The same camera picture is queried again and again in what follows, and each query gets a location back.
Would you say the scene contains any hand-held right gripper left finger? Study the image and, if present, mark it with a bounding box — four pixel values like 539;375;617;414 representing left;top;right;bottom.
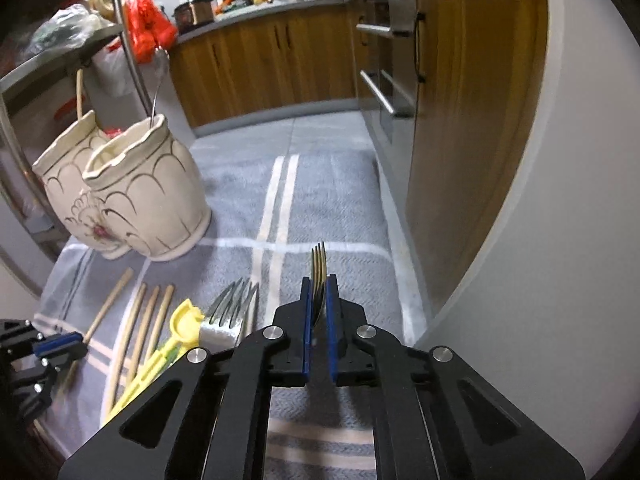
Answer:
57;276;317;480

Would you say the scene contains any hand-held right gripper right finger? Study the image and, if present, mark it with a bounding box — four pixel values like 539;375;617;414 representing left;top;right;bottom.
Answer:
325;275;586;480

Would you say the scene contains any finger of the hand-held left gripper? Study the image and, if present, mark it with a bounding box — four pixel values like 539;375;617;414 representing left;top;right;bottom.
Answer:
0;360;57;423
0;319;85;361

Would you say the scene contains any silver metal fork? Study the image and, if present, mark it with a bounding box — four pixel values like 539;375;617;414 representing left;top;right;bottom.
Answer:
206;277;251;331
232;282;262;348

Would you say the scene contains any gold metal fork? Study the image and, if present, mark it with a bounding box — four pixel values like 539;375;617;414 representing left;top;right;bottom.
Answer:
310;241;331;328

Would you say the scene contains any yellow green plastic utensil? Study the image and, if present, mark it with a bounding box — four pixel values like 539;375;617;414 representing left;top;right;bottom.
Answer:
127;337;183;391

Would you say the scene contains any yellow plastic spoon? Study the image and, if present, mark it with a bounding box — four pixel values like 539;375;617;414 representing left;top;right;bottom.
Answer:
102;298;206;423

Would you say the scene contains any cream ceramic double utensil holder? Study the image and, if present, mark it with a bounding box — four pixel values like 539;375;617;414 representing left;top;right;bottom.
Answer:
32;47;213;262

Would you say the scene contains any grey striped mat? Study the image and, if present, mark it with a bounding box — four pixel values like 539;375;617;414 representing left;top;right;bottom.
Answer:
32;152;431;480

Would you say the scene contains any wide wooden base cabinet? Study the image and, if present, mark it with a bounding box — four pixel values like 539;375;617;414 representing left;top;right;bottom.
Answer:
405;0;549;323

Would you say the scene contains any long wooden base cabinet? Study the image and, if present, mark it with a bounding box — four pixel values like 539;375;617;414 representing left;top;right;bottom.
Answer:
167;2;358;128

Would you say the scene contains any white plastic bag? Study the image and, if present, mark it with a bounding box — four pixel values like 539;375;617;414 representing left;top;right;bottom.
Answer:
92;45;138;98

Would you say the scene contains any narrow wooden base cabinet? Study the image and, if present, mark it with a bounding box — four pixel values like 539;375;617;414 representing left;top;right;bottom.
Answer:
347;0;378;103

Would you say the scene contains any clear plastic bag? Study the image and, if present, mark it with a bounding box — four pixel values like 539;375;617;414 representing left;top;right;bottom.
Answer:
22;2;118;53

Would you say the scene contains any built-in steel oven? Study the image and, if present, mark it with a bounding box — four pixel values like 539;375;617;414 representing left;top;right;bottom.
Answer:
355;0;418;146

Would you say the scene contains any red plastic bag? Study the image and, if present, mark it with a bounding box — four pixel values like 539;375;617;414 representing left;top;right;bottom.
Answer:
124;0;178;63

